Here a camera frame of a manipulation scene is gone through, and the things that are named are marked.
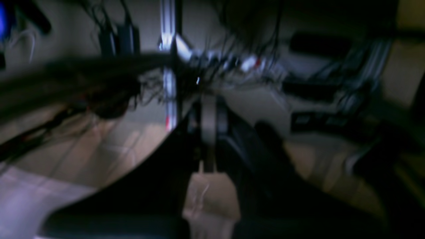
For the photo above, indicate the power strip with plugs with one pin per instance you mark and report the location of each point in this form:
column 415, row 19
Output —
column 214, row 65

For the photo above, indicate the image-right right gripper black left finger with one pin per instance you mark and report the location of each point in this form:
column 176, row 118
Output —
column 147, row 203

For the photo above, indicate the black power adapter inner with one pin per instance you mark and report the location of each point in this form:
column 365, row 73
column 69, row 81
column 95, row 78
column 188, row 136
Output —
column 128, row 36

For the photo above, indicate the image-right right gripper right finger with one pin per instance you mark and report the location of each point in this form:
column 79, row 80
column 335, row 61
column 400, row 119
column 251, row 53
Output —
column 274, row 201

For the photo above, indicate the aluminium frame post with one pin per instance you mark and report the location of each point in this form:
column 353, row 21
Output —
column 171, row 27

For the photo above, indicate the green table cloth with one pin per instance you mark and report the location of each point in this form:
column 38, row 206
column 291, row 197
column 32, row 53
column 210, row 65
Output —
column 89, row 154

